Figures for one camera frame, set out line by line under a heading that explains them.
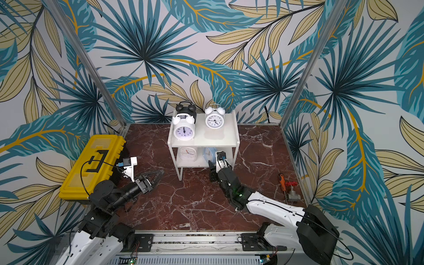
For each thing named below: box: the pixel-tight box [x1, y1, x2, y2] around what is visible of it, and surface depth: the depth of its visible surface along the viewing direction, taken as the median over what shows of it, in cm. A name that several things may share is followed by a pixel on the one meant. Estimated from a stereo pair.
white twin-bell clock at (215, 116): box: [204, 103, 226, 130], surface depth 70 cm
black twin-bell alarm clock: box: [175, 101, 198, 119], surface depth 70 cm
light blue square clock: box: [202, 146, 217, 166], surface depth 77 cm
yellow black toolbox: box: [58, 134, 127, 204], surface depth 81 cm
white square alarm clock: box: [178, 146, 198, 162], surface depth 81 cm
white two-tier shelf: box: [167, 109, 241, 181], surface depth 72 cm
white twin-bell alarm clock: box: [171, 113, 196, 141], surface depth 65 cm
